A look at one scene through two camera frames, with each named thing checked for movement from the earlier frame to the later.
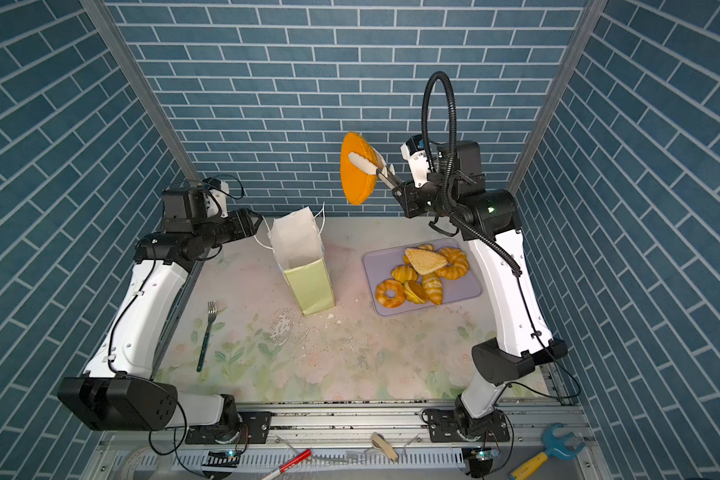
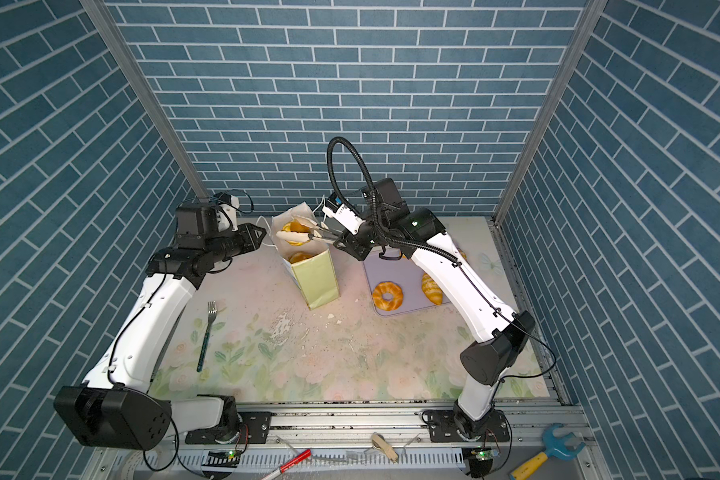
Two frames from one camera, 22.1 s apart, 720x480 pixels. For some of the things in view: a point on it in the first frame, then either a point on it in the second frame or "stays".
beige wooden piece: [379, 441] stays
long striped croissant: [433, 287] stays
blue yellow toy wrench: [561, 447] stays
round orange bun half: [358, 183] -> [298, 256]
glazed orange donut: [390, 293] stays
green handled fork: [211, 311] stays
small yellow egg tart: [415, 293] -> [296, 226]
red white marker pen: [282, 469] stays
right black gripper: [408, 200] -> [352, 245]
